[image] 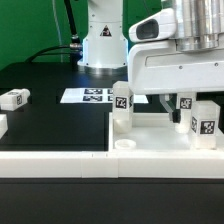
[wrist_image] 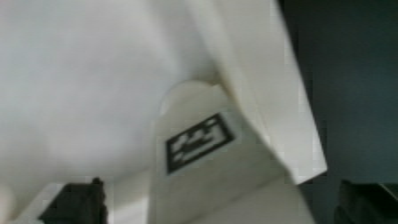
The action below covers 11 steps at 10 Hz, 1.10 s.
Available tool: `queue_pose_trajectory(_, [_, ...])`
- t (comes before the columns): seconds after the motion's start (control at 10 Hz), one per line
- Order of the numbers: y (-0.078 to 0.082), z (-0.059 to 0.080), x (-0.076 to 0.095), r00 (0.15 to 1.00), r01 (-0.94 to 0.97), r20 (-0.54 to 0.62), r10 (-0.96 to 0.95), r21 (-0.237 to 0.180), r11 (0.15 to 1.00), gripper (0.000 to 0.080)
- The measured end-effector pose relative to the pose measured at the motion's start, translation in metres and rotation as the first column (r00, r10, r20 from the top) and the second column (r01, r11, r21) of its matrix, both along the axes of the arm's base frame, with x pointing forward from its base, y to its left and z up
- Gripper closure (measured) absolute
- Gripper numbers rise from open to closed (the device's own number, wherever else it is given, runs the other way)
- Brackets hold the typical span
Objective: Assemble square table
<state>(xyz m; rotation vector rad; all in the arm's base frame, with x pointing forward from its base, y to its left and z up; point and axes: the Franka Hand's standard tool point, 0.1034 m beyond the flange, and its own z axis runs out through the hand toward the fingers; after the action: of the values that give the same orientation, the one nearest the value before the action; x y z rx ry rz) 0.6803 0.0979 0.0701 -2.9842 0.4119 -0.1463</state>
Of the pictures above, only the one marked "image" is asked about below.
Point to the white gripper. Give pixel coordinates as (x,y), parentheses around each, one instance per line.
(158,68)

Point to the white square table top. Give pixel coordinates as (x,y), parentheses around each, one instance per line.
(155,132)

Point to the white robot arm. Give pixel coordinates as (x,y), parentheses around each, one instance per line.
(180,49)

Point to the white marker sheet with tags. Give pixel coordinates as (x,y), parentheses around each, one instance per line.
(87,95)

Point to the white fence obstacle frame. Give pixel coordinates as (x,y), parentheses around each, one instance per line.
(195,164)

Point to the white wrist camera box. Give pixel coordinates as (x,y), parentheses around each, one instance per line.
(159,26)

